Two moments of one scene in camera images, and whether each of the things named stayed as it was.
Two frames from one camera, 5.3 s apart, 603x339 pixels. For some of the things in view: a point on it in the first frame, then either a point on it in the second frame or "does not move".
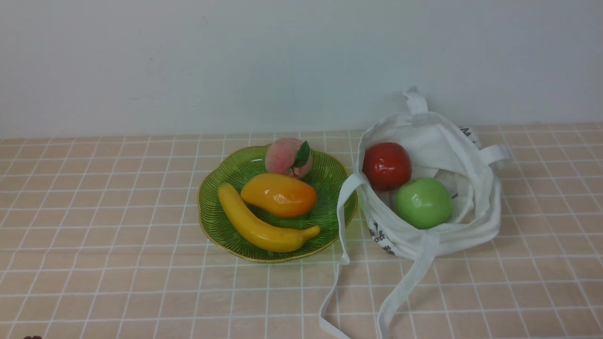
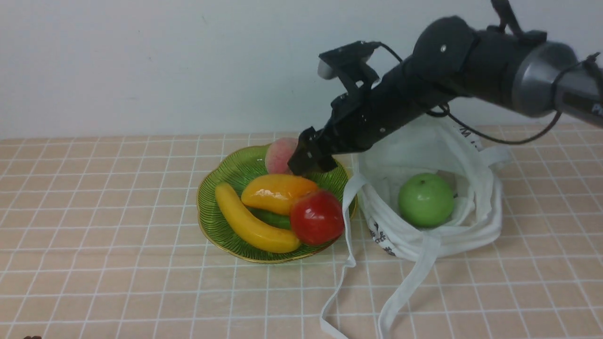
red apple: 387,165 -> 317,218
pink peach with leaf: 289,156 does not move
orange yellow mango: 279,195 does not move
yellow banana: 256,234 does not move
